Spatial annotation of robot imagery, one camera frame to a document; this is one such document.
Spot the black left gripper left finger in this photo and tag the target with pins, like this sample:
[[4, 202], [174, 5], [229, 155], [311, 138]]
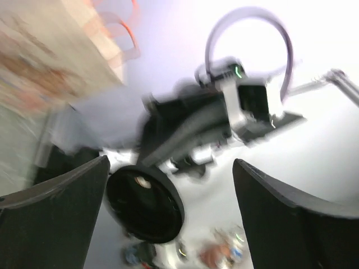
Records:
[[50, 225]]

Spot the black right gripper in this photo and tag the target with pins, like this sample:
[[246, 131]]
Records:
[[175, 127]]

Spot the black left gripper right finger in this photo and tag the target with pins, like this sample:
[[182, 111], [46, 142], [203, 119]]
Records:
[[287, 228]]

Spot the black coffee cup lid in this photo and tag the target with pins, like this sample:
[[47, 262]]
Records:
[[146, 203]]

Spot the brown paper takeout bag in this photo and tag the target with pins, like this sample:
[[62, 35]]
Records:
[[57, 52]]

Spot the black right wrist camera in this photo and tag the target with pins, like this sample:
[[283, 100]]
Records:
[[253, 103]]

